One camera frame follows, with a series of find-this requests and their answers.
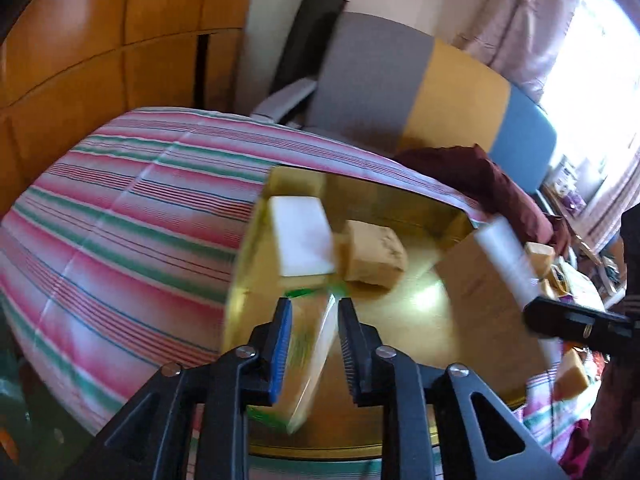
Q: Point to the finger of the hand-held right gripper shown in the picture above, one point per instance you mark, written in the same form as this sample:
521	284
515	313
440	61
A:
570	320

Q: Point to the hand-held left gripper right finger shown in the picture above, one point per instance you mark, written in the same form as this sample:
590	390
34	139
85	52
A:
345	345

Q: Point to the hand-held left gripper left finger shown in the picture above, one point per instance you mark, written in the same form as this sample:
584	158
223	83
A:
282	350

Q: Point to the white packet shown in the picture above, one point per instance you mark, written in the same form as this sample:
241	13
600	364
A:
505	260

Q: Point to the yellow cardboard box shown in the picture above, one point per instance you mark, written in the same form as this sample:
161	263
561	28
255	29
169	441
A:
425	220

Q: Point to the tan sponge block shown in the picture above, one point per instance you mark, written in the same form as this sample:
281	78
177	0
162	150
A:
540	260
372	255
572	375

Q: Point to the white sponge block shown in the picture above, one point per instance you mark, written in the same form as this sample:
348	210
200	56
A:
300	230

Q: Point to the pink patterned curtain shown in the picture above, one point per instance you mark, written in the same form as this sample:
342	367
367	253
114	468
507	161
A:
615	205
515	15

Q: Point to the cluttered wooden side table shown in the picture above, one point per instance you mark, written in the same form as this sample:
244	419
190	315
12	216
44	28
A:
565	195

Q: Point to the maroon quilted blanket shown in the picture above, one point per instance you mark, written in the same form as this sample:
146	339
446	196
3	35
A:
490	185

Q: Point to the striped blanket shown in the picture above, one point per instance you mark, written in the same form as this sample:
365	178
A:
125	210

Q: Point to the bright window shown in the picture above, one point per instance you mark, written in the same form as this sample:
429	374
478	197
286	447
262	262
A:
595	85

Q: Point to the tricolour fabric sofa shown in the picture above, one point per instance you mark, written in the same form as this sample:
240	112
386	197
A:
370	75

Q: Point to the black rolled mat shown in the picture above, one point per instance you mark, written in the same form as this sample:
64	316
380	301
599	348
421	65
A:
310	35

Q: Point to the wooden wardrobe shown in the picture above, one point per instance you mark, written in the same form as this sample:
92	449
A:
100	20

